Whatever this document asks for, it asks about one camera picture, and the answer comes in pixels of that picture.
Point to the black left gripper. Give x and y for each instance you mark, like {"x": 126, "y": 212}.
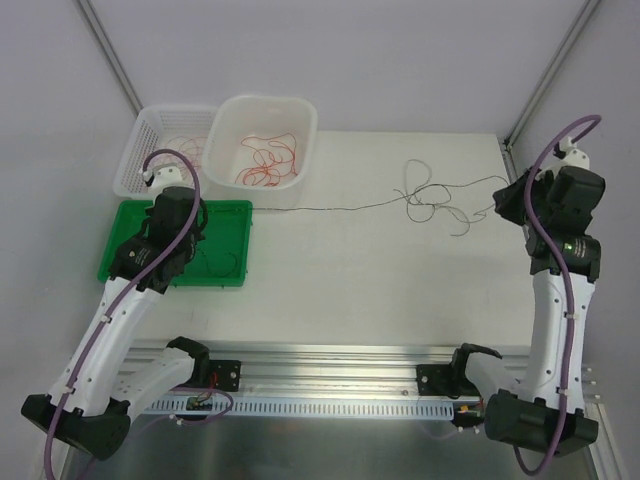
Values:
{"x": 195, "y": 232}

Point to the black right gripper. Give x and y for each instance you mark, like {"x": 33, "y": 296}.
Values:
{"x": 509, "y": 198}

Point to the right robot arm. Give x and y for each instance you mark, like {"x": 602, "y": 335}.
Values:
{"x": 545, "y": 411}

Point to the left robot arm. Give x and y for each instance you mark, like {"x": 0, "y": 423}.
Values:
{"x": 88, "y": 407}

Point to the green plastic tray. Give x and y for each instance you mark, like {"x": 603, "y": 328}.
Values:
{"x": 224, "y": 252}

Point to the white perforated basket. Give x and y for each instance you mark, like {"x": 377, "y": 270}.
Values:
{"x": 183, "y": 128}

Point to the white plastic tub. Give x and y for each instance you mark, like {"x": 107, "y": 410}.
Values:
{"x": 260, "y": 149}

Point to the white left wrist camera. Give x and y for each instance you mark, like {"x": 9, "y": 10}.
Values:
{"x": 157, "y": 179}

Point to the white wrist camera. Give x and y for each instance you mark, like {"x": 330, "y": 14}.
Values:
{"x": 157, "y": 179}
{"x": 568, "y": 153}

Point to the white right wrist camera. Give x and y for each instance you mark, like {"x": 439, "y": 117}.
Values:
{"x": 568, "y": 153}

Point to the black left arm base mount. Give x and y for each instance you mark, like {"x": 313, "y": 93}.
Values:
{"x": 222, "y": 375}

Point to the right aluminium frame post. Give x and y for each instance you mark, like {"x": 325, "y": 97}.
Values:
{"x": 570, "y": 40}

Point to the aluminium frame post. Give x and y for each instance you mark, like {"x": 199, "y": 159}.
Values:
{"x": 107, "y": 50}
{"x": 570, "y": 40}

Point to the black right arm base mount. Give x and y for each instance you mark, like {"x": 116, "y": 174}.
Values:
{"x": 443, "y": 380}

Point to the white slotted cable duct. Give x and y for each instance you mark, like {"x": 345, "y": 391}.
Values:
{"x": 404, "y": 409}

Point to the left aluminium frame post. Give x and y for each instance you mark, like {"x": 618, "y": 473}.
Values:
{"x": 107, "y": 50}

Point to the aluminium extrusion rail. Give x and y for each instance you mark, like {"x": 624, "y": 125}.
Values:
{"x": 329, "y": 371}

